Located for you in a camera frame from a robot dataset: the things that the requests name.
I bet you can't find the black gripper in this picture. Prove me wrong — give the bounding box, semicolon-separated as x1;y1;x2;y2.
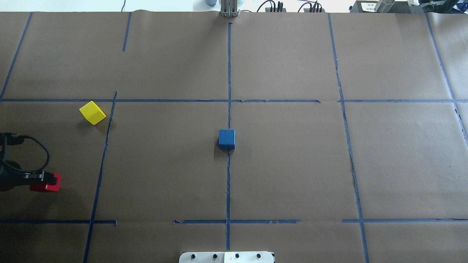
0;164;57;192

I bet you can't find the red wooden block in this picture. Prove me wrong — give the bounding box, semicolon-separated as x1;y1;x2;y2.
29;174;61;193

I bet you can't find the yellow wooden block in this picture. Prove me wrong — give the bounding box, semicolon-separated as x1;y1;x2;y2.
79;100;106;125

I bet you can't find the blue wooden block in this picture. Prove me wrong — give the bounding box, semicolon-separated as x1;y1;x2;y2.
218;129;236;151

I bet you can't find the black power strip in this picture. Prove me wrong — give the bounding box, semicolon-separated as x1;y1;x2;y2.
255;0;287;13
297;0;325;13

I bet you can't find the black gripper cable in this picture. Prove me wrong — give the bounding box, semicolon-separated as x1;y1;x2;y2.
0;133;50;172

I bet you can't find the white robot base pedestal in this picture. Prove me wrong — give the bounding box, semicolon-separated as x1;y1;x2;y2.
179;251;275;263

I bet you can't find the aluminium frame post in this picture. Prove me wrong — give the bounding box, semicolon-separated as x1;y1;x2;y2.
218;0;239;17

